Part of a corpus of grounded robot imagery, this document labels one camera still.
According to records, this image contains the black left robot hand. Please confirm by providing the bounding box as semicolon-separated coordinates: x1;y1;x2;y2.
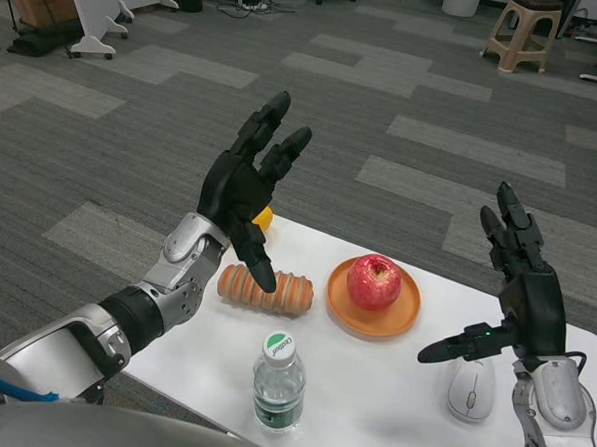
192;85;315;295

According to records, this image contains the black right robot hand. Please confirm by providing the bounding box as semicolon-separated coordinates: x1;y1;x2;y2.
416;177;575;372

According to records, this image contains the ridged bread roll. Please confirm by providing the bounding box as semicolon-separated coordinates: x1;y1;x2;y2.
215;261;316;318

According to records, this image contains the yellow orange fruit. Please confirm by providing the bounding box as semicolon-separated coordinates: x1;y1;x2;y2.
252;205;275;234

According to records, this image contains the white computer mouse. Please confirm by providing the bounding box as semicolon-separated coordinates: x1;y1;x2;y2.
444;359;499;425

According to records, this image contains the red apple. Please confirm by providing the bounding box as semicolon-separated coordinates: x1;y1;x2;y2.
344;252;404;313

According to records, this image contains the orange plate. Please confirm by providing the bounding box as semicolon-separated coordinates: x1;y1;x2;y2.
324;255;424;343

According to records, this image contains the clear plastic water bottle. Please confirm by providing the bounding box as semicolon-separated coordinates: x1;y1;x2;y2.
249;330;309;436

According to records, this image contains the white wheeled partition stand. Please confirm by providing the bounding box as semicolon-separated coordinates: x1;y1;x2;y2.
59;0;181;64

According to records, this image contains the black bag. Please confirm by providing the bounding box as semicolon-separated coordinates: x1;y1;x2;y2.
6;17;85;61

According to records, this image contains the beige plastic stool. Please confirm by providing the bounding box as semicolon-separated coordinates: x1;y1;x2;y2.
479;0;565;77

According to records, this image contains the silver robot chest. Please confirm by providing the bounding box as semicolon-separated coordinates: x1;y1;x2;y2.
0;357;297;447

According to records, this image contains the white cylindrical bin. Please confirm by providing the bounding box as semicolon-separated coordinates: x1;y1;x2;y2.
441;0;480;18

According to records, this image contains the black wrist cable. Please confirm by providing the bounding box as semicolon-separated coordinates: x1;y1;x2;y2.
560;349;588;375

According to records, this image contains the blue cable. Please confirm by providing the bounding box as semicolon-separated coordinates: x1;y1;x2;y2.
0;362;62;403

